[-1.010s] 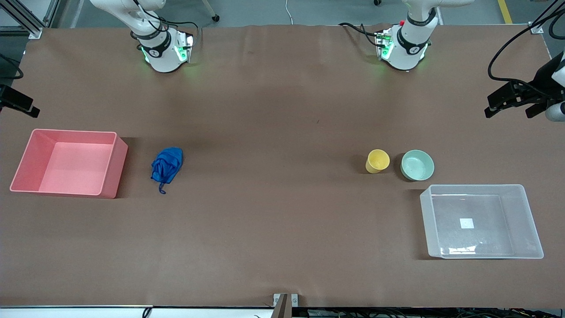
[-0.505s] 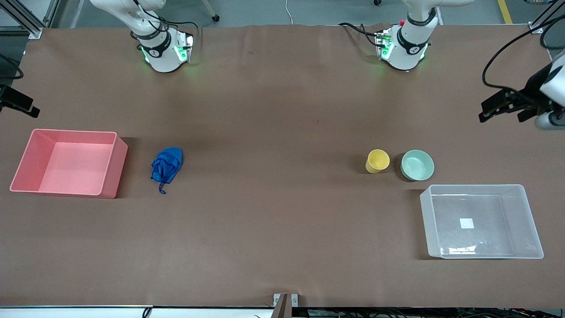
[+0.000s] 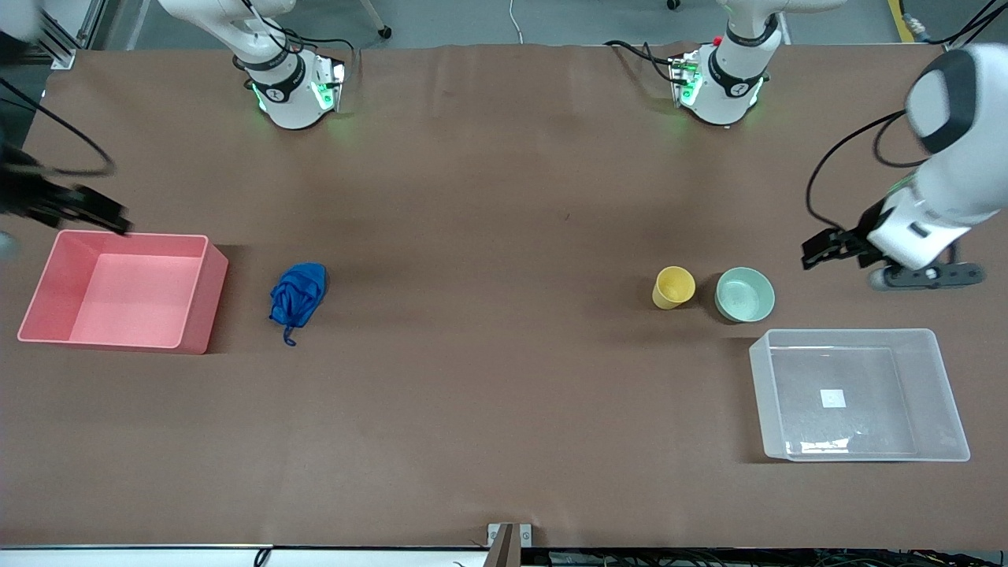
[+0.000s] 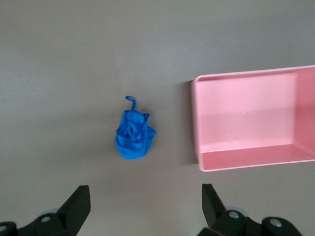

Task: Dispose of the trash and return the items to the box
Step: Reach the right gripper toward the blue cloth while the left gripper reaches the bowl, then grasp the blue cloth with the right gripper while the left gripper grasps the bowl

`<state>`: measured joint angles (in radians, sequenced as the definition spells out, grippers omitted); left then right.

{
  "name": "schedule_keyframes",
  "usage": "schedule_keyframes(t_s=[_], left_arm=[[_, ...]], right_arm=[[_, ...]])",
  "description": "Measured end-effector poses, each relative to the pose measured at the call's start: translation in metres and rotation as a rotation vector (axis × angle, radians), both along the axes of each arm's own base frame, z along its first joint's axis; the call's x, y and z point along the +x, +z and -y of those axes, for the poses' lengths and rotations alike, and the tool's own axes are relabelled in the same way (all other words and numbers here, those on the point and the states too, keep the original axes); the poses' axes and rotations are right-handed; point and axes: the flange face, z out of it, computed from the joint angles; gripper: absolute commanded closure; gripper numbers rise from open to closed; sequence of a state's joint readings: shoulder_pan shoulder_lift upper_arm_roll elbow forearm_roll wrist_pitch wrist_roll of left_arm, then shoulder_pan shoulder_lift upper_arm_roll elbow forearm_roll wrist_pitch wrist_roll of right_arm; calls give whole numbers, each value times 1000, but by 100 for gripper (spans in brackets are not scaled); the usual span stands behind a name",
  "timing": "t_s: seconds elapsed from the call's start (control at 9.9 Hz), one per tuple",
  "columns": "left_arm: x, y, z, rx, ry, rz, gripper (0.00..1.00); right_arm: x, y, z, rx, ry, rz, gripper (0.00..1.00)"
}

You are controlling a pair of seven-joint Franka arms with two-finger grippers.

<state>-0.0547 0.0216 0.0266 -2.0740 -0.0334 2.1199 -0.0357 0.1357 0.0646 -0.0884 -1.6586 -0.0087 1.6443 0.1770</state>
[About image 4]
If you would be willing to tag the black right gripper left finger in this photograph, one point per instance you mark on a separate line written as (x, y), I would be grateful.
(73, 209)

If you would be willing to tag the blue glove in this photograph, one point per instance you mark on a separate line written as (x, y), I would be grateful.
(133, 142)

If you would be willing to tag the pink plastic bin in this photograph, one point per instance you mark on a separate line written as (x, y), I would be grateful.
(246, 110)

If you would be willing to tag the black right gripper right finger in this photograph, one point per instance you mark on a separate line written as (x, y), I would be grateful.
(214, 211)

